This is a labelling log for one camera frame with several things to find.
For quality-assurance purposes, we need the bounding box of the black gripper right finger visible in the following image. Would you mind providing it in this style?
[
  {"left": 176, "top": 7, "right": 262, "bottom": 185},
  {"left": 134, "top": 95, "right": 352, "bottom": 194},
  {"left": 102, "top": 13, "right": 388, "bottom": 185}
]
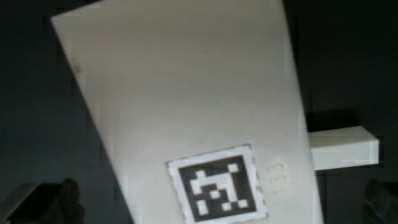
[{"left": 363, "top": 179, "right": 398, "bottom": 224}]

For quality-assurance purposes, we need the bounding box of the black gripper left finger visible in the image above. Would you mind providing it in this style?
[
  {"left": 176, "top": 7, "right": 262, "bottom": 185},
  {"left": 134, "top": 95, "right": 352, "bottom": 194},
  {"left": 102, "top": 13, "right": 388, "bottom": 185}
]
[{"left": 0, "top": 179, "right": 84, "bottom": 224}]

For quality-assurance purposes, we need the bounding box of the white cabinet door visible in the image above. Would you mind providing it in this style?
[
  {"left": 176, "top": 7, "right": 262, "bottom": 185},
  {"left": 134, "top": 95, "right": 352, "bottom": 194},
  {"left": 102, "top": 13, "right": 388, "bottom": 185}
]
[{"left": 309, "top": 126, "right": 381, "bottom": 171}]

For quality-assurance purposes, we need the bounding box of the white cabinet top box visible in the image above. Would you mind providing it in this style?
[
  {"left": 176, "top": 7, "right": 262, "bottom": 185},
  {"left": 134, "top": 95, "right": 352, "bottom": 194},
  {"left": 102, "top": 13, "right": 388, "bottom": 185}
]
[{"left": 52, "top": 0, "right": 324, "bottom": 224}]

